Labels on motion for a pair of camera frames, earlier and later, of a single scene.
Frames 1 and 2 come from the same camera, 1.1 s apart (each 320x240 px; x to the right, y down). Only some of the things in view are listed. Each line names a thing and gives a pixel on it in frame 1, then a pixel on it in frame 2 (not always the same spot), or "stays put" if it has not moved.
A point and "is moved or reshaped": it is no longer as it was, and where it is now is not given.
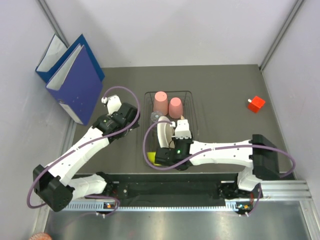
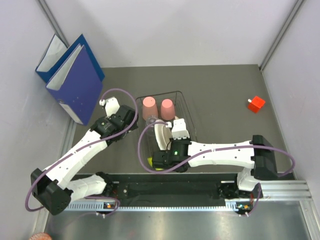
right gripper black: [177, 140] stays put
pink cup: [160, 103] → [149, 107]
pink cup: [175, 108] → [167, 109]
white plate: [165, 134] stays put
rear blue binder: [56, 53] stays put
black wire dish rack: [182, 105] is moved or reshaped
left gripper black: [134, 126] stays put
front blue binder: [76, 85] stays put
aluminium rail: [296, 190] stays put
